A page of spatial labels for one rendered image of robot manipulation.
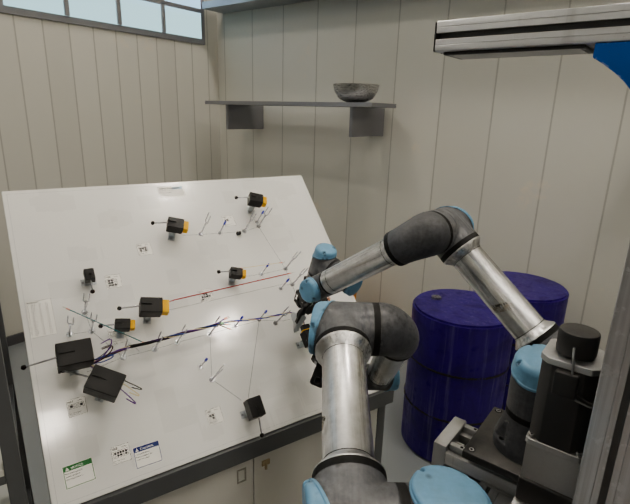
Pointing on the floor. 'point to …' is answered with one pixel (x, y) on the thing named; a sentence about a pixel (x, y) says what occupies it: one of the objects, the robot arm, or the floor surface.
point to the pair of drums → (464, 357)
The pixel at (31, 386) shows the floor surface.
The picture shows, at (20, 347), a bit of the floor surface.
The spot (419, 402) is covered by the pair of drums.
